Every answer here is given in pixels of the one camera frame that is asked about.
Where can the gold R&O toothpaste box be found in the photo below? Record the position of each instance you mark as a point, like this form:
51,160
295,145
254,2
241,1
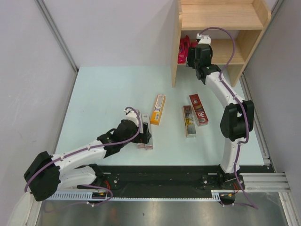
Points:
190,128

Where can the wooden two-tier shelf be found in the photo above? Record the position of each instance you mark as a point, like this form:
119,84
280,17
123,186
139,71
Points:
250,18

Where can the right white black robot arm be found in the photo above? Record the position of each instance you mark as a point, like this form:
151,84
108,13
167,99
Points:
237,119

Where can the red 3D toothpaste box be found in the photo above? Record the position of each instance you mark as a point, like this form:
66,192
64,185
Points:
198,110

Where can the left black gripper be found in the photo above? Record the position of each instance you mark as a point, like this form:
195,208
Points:
143,137

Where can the silver toothpaste box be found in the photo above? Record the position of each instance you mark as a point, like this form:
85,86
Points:
146,122
140,145

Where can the left silver toothpaste box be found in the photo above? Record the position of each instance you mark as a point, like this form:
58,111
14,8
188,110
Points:
140,145

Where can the pink toothpaste box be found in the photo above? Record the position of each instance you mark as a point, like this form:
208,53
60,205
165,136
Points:
193,45
183,49

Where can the orange toothpaste box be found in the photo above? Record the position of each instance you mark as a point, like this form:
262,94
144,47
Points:
157,110

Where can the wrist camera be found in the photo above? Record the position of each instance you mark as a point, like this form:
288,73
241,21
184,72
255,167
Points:
133,115
203,39

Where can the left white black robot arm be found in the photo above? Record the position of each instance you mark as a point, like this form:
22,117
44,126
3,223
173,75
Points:
49,173

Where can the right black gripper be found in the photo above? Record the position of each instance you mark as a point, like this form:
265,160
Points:
190,59

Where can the white slotted cable duct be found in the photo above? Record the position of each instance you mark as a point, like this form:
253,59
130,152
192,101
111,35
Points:
179,195

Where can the right silver toothpaste box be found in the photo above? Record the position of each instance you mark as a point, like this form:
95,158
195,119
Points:
146,122

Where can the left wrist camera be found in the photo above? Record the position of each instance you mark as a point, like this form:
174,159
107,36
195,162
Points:
133,115

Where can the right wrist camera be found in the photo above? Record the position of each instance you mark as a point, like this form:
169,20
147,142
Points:
203,39

